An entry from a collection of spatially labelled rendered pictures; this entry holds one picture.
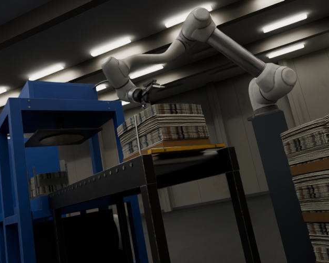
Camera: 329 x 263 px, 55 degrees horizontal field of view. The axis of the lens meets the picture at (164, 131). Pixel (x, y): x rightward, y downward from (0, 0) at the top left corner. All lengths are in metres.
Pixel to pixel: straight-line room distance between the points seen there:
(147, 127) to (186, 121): 0.18
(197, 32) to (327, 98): 11.44
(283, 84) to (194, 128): 0.67
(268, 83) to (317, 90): 11.28
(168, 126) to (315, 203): 0.78
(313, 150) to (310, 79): 11.76
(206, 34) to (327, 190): 1.05
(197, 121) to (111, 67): 0.57
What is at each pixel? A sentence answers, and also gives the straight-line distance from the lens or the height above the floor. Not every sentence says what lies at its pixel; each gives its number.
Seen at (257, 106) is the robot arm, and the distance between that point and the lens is 2.12.
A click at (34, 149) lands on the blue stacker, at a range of 4.95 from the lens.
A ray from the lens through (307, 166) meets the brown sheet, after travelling 1.63.
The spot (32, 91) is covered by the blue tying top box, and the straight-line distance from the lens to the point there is 2.79.
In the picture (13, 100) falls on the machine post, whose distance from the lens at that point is 2.60.
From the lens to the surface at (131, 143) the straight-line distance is 1.58.
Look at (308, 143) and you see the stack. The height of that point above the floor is 0.74.
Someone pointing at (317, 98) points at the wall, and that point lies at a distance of 13.14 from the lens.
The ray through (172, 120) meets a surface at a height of 0.95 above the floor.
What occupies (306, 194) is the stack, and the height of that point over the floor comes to 0.51.
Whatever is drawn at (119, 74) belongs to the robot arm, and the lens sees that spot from 1.77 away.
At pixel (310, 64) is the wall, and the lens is 13.48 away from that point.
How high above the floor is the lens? 0.62
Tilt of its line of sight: 12 degrees up
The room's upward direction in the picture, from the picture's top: 11 degrees counter-clockwise
